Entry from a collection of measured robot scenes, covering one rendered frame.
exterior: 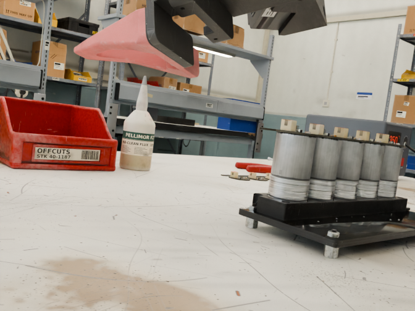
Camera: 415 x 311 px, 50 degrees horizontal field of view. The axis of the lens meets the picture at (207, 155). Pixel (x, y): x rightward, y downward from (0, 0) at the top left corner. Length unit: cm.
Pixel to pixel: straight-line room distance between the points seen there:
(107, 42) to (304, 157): 14
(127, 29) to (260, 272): 15
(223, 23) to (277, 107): 610
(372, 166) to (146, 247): 19
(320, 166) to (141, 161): 23
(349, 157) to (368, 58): 539
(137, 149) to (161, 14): 24
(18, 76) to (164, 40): 227
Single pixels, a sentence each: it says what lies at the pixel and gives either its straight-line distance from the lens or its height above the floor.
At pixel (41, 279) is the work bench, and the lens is 17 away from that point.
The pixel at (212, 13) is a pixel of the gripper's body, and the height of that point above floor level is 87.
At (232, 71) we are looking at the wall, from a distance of 620.
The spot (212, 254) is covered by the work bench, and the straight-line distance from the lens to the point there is 22.
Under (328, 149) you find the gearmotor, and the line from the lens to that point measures 29.
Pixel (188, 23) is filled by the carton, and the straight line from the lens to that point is 310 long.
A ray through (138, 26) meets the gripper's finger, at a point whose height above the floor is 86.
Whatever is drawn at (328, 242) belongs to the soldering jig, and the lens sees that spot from 24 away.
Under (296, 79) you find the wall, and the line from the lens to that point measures 624.
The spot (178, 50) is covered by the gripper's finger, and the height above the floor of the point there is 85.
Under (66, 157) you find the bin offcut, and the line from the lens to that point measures 43.
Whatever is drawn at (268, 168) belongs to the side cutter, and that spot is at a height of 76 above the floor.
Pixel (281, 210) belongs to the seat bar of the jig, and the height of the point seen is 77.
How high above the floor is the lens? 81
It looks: 5 degrees down
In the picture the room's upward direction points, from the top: 7 degrees clockwise
